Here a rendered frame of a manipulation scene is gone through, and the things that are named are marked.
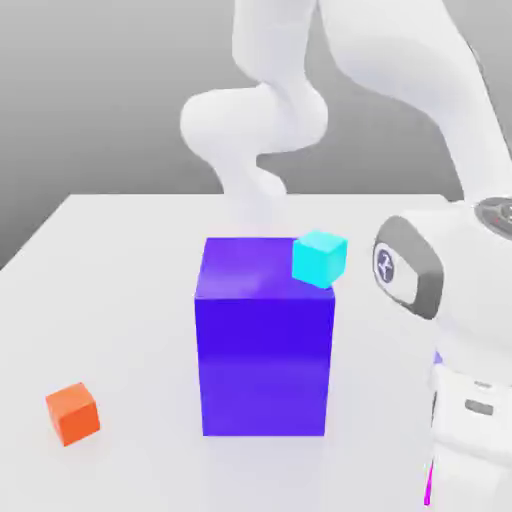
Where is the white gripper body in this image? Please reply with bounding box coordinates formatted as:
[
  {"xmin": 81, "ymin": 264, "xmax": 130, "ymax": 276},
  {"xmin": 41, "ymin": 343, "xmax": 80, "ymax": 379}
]
[{"xmin": 430, "ymin": 438, "xmax": 512, "ymax": 512}]

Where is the small cyan cube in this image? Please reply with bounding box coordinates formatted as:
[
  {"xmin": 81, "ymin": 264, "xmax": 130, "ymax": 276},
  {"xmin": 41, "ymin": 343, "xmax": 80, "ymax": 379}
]
[{"xmin": 291, "ymin": 229, "xmax": 349, "ymax": 290}]

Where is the small orange cube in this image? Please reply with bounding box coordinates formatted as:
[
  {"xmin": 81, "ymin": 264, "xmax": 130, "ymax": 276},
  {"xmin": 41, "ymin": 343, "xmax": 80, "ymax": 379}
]
[{"xmin": 44, "ymin": 381, "xmax": 102, "ymax": 448}]

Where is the large blue box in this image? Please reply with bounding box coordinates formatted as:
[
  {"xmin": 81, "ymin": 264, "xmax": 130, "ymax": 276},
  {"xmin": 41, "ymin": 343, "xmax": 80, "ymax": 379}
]
[{"xmin": 193, "ymin": 236, "xmax": 336, "ymax": 438}]

